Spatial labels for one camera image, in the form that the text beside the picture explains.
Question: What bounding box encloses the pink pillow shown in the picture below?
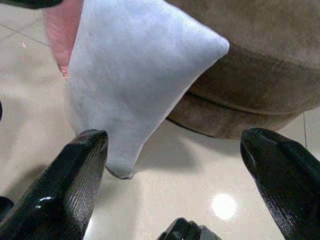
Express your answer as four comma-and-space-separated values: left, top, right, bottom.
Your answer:
43, 0, 85, 81

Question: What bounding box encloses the silver robot right leg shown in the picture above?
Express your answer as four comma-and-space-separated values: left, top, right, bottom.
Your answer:
158, 217, 222, 240

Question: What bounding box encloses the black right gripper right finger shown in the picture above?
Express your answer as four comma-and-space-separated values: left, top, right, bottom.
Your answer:
240, 127, 320, 240

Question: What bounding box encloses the white pillow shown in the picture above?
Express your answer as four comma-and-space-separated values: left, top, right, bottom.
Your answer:
65, 0, 230, 180

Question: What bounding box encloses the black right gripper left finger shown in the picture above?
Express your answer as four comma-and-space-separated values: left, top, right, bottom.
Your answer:
0, 129, 109, 240

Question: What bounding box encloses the brown suede sofa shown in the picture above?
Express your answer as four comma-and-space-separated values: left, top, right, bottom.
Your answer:
164, 0, 320, 140

